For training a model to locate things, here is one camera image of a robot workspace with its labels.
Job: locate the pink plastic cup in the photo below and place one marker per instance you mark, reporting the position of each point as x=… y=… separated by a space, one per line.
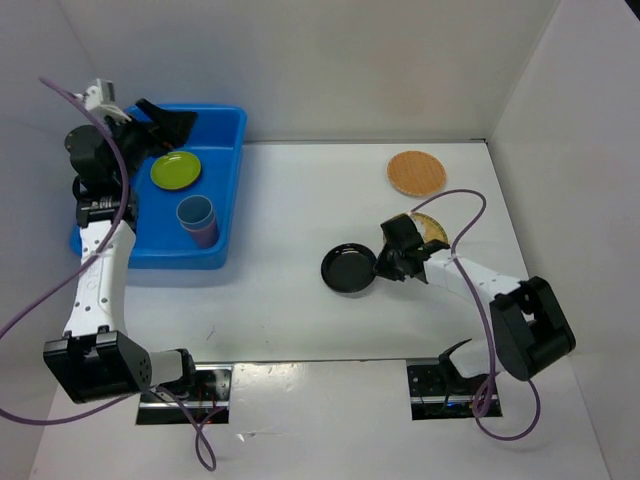
x=204 y=235

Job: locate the black plastic plate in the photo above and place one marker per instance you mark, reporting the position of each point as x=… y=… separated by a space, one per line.
x=348 y=268

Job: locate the green plastic plate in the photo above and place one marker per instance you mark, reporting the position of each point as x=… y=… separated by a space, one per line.
x=176 y=171

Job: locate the blue plastic cup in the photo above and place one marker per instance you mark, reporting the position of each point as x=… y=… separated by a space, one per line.
x=195 y=212

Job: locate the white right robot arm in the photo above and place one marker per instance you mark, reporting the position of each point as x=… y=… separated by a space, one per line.
x=528 y=330

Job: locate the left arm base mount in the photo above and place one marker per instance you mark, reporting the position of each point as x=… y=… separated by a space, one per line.
x=207 y=400

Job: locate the brown woven bamboo tray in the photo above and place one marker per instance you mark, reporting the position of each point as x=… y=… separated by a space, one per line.
x=416 y=173

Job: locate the green-rimmed bamboo tray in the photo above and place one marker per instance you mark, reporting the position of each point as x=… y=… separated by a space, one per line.
x=432 y=230

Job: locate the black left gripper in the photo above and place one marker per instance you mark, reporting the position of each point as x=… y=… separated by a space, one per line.
x=171 y=128

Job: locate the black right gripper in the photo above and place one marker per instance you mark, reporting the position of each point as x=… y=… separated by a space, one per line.
x=384 y=270

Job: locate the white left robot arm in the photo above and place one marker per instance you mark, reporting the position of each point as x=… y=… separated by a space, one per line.
x=95 y=359

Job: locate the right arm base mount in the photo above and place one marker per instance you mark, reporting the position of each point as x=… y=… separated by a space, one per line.
x=438 y=394

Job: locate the blue plastic bin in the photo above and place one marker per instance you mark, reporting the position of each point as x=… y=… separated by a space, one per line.
x=161 y=242

